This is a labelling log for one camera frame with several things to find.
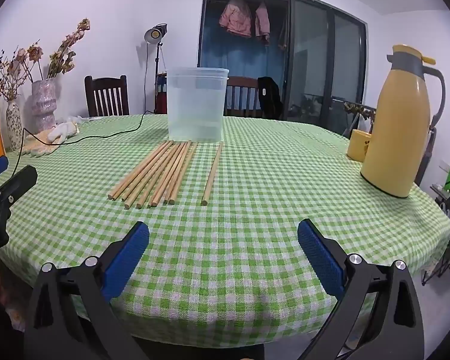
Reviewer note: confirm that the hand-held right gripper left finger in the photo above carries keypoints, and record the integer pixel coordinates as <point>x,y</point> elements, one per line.
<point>129,255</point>

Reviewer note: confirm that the dark sliding glass door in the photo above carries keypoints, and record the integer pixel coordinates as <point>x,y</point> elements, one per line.
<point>311,63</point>

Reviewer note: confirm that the clear plastic container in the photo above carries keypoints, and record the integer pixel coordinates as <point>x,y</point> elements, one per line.
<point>195,105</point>

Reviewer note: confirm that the black jacket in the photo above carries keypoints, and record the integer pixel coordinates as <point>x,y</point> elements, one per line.
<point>270,97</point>

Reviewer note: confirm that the large pink jacket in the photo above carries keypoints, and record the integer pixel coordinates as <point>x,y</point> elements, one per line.
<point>235,17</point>

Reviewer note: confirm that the pink speckled vase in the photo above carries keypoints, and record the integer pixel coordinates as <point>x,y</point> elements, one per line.
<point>43,105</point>

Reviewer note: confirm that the white cloth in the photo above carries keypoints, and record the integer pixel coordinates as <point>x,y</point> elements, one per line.
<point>78,119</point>

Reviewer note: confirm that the dried twig bouquet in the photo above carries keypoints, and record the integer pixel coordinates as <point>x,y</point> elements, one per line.
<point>9,78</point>

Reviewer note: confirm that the black folding stool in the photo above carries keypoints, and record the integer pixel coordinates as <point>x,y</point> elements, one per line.
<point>444,262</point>

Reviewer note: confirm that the slim floral vase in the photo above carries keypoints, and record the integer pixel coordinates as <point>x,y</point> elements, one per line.
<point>14,127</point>

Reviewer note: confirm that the dark wooden chair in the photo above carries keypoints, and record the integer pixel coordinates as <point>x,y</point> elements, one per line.
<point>243,97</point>
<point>107,101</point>

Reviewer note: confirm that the bunch of wooden chopsticks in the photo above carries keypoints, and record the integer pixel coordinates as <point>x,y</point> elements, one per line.
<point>161,172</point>

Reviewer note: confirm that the small pink jacket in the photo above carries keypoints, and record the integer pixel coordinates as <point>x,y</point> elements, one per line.
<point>262,20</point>

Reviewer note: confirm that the green checked tablecloth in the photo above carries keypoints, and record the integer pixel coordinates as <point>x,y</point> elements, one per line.
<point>247,202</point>

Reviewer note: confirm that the yellow thermos jug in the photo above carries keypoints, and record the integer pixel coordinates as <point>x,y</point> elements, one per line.
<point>393,127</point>

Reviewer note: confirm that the single wooden chopstick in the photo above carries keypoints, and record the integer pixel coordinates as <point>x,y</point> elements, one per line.
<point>212,174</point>

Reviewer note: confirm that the blue curtain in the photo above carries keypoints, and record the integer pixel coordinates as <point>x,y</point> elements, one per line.
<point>217,52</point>

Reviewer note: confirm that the yellow mug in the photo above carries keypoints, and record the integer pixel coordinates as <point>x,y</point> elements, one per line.
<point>356,146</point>

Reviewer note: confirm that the studio lamp on stand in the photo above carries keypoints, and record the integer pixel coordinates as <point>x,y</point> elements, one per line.
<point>153,33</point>

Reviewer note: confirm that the white work glove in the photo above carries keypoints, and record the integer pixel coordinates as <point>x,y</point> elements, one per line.
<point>62,133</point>

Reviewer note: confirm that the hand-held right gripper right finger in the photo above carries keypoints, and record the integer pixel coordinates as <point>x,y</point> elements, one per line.
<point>318,255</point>

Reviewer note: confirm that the tall dried flowers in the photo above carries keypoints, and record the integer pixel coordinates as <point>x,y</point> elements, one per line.
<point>65,56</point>

